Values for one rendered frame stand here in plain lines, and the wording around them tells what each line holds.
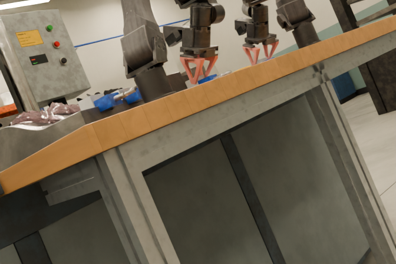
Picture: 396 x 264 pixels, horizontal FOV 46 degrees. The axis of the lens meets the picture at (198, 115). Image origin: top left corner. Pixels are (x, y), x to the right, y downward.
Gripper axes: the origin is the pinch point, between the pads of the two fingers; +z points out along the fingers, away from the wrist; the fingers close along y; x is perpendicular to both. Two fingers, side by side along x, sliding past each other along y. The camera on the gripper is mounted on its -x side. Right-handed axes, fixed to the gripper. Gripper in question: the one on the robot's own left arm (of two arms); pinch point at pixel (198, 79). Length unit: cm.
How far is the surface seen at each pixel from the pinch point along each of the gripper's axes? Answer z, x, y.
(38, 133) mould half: 6.1, -11.8, 45.3
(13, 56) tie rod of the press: 3, -88, -9
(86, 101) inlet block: -0.5, -4.7, 38.2
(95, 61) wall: 114, -551, -547
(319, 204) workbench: 44, 27, -36
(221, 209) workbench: 32.5, 12.6, 7.2
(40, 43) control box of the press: 1, -100, -33
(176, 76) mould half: -0.4, -6.4, 1.3
